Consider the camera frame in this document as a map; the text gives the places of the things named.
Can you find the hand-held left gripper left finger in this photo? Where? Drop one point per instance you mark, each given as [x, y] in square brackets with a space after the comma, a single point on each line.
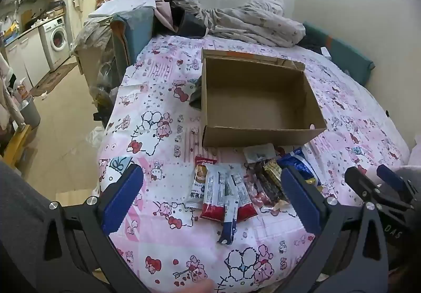
[123, 197]

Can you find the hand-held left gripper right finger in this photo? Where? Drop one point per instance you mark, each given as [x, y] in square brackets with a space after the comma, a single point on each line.
[301, 201]

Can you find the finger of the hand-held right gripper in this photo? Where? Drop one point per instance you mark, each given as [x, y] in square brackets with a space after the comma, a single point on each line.
[391, 177]
[358, 181]

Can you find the dark brown snack packet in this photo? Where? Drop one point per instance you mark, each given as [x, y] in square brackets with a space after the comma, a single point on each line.
[268, 186]

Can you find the blue snack packet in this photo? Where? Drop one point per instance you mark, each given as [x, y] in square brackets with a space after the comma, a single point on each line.
[301, 161]

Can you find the yellow black snack packet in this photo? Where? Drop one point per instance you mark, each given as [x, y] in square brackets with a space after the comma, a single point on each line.
[273, 168]

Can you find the small white snack packet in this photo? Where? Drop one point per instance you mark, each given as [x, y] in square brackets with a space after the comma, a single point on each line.
[259, 153]

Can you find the red white rice cracker packet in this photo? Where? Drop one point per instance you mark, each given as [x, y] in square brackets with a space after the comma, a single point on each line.
[199, 181]

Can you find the white red snack packet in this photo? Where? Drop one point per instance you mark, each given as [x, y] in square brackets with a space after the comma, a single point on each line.
[213, 201]
[245, 204]

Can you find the brown cardboard box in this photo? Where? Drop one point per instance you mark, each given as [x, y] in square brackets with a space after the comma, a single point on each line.
[256, 99]

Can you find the clear wrapped tan snack bar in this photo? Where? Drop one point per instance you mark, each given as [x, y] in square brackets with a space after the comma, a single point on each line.
[279, 205]

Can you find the small red snack packet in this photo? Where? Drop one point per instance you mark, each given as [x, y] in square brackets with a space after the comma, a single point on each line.
[259, 198]

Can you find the pink cartoon printed blanket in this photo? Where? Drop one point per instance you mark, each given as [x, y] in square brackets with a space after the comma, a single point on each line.
[164, 247]

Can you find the white plastic bag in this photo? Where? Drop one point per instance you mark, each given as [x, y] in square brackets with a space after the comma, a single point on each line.
[95, 136]

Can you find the blue white snack bar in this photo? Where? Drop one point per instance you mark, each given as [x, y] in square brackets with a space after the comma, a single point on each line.
[228, 224]

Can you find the person's grey clothing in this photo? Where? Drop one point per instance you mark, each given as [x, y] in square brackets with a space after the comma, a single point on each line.
[19, 230]

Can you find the yellow stool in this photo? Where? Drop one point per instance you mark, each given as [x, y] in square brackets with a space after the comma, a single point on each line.
[16, 145]

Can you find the small dark grey cloth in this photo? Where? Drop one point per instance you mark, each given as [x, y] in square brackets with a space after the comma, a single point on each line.
[195, 95]

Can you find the grey bin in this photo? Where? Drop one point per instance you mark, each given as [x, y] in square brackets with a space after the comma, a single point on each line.
[30, 112]

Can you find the green pillow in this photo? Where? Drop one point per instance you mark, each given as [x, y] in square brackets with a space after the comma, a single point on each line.
[342, 49]

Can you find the brown doormat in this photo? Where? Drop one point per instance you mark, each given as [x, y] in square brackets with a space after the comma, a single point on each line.
[54, 77]

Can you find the clear plastic cover sheet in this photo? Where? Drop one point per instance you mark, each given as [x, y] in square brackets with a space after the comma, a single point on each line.
[90, 34]

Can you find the white kitchen cabinet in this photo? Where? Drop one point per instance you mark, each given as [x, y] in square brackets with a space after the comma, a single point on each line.
[26, 56]

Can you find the white washing machine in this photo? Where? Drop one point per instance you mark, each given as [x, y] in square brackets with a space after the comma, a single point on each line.
[56, 39]

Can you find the crumpled floral duvet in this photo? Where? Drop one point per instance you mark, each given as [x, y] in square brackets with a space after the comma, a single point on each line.
[250, 23]

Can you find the dark grey folded cloth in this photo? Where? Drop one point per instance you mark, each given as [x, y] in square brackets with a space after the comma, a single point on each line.
[194, 24]

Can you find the pink cloth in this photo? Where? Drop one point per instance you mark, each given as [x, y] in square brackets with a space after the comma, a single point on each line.
[163, 15]

